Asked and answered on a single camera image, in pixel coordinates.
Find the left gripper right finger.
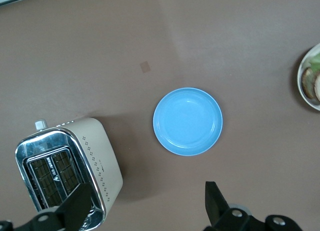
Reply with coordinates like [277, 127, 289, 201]
[203, 180, 304, 231]

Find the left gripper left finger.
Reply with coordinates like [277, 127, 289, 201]
[0, 182, 95, 231]

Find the beige chrome toaster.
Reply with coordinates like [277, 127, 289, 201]
[14, 117, 124, 230]

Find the small square tape patch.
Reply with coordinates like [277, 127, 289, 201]
[139, 61, 153, 74]

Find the green lettuce leaf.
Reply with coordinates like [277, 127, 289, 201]
[308, 52, 320, 72]

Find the brown-crusted bread slice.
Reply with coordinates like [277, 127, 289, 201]
[300, 67, 316, 100]
[313, 71, 320, 102]

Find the blue plate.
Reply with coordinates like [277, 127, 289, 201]
[152, 87, 224, 158]

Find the beige plate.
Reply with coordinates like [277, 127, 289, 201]
[296, 42, 320, 112]

